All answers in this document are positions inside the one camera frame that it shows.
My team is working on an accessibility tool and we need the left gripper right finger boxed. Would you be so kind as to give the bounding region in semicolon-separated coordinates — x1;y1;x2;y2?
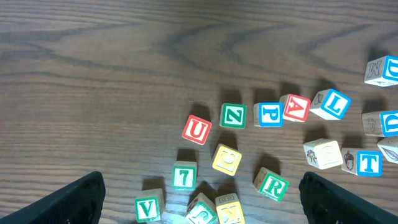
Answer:
298;172;397;224

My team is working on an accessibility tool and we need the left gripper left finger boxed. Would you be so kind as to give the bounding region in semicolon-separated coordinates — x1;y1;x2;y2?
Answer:
1;171;106;224

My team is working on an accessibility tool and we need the blue T block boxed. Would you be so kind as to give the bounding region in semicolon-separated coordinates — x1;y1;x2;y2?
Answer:
341;147;382;177

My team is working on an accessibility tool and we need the yellow S block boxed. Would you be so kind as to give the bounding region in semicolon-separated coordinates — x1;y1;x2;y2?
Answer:
303;138;343;170

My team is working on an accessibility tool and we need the green R block left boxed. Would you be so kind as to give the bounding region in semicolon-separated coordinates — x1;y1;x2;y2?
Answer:
253;167;289;202

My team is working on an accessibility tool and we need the green V block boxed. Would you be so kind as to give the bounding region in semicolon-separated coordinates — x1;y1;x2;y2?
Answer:
134;188;165;223

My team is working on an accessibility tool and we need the blue L block lower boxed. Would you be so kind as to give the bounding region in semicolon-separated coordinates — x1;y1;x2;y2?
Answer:
377;136;398;164

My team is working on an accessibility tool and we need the blue l block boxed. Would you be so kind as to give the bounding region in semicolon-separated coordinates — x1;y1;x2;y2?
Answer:
377;136;398;164
310;88;352;120

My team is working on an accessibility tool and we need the yellow K block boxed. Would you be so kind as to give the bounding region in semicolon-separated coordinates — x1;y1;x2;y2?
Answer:
215;193;245;224

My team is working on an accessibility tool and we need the blue L block upper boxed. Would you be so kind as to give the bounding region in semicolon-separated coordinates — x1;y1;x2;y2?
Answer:
310;88;352;120

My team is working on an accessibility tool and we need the red A block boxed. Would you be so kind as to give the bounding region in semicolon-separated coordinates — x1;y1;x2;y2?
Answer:
279;94;312;122

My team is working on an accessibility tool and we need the blue D block lower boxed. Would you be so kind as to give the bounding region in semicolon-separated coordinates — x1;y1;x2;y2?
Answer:
361;110;397;137

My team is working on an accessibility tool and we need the blue d block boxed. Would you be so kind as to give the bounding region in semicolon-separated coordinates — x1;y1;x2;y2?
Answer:
361;110;397;137
364;55;398;87

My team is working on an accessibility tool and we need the blue P block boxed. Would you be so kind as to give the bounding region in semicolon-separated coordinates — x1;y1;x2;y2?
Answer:
253;102;284;128

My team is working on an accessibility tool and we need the yellow C block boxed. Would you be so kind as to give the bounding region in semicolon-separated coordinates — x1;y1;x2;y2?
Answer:
212;144;242;176

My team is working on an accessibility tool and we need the green 7 block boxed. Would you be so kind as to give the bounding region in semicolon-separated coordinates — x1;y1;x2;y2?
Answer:
172;161;197;190

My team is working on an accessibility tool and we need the green J block left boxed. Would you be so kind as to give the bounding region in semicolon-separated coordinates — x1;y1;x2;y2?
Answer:
185;192;218;224

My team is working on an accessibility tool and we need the green Z block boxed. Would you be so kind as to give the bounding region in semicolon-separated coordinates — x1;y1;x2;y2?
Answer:
220;103;247;129

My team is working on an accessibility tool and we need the red U block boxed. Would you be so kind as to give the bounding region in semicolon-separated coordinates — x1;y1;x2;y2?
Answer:
182;114;212;145

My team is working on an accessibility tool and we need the blue D block upper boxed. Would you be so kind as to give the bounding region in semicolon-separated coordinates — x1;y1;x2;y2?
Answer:
364;55;398;87

